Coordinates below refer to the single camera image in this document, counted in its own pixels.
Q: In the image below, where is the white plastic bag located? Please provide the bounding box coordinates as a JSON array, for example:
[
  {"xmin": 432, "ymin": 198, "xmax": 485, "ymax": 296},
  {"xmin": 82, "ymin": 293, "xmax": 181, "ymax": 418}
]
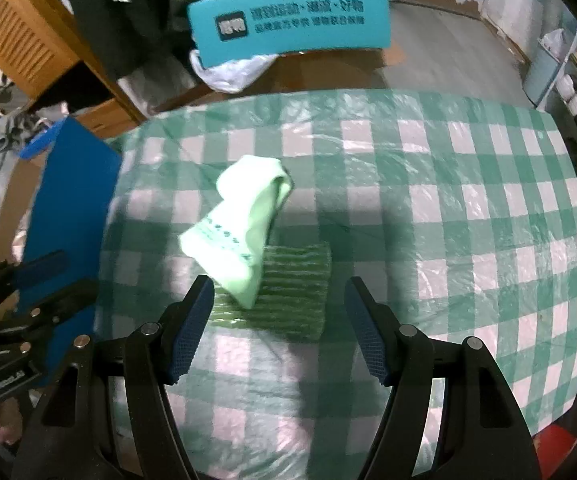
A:
[{"xmin": 190, "ymin": 50, "xmax": 279, "ymax": 94}]

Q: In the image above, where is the light green sock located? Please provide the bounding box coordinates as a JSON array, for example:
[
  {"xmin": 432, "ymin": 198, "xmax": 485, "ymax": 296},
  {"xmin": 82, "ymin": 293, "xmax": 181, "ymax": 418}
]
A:
[{"xmin": 178, "ymin": 155, "xmax": 294, "ymax": 309}]

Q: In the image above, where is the green striped cloth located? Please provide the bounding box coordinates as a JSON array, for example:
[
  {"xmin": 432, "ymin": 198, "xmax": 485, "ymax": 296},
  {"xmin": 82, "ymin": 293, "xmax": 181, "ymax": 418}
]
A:
[{"xmin": 210, "ymin": 241, "xmax": 332, "ymax": 343}]

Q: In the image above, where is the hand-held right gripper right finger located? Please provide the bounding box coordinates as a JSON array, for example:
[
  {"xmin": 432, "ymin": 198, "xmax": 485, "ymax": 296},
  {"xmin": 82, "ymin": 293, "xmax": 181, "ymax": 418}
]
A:
[{"xmin": 344, "ymin": 276, "xmax": 541, "ymax": 480}]

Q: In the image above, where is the grey clothing pile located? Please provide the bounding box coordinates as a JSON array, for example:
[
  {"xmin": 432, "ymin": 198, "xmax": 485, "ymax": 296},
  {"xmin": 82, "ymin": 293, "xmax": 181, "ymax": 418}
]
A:
[{"xmin": 0, "ymin": 105, "xmax": 69, "ymax": 157}]

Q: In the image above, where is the black coat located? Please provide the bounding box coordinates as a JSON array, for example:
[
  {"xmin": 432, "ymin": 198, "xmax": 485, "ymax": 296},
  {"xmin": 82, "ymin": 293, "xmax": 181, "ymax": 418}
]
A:
[{"xmin": 58, "ymin": 0, "xmax": 180, "ymax": 83}]

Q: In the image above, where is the blue cardboard box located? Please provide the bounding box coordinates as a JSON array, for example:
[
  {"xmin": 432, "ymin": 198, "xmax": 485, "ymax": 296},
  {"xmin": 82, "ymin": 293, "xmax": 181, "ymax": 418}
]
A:
[{"xmin": 0, "ymin": 117, "xmax": 123, "ymax": 388}]

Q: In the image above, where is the red plastic object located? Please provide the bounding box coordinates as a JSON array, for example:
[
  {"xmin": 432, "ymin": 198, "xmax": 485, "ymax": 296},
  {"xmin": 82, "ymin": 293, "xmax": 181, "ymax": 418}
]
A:
[{"xmin": 531, "ymin": 427, "xmax": 577, "ymax": 480}]

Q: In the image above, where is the wooden louvred cabinet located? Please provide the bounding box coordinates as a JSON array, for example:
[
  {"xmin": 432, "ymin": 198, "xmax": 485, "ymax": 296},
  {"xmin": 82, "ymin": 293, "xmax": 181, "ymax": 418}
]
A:
[{"xmin": 0, "ymin": 0, "xmax": 145, "ymax": 141}]

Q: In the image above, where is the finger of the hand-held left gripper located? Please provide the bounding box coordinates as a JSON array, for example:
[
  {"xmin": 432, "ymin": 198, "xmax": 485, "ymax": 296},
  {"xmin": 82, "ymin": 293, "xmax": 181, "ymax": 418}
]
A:
[
  {"xmin": 0, "ymin": 250, "xmax": 68, "ymax": 295},
  {"xmin": 0, "ymin": 279, "xmax": 99, "ymax": 330}
]

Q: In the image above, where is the green checked tablecloth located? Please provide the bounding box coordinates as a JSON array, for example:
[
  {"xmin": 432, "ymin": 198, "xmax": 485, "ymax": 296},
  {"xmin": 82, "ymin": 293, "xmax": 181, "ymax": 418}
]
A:
[{"xmin": 93, "ymin": 89, "xmax": 577, "ymax": 476}]

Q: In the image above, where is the white fabric under coat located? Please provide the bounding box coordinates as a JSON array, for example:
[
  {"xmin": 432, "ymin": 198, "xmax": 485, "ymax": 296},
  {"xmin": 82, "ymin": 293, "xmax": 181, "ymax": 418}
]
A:
[{"xmin": 118, "ymin": 52, "xmax": 202, "ymax": 121}]

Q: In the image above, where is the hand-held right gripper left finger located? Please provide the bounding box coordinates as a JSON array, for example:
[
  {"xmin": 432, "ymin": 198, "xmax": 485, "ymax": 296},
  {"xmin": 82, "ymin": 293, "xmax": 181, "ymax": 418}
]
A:
[{"xmin": 13, "ymin": 275, "xmax": 216, "ymax": 480}]

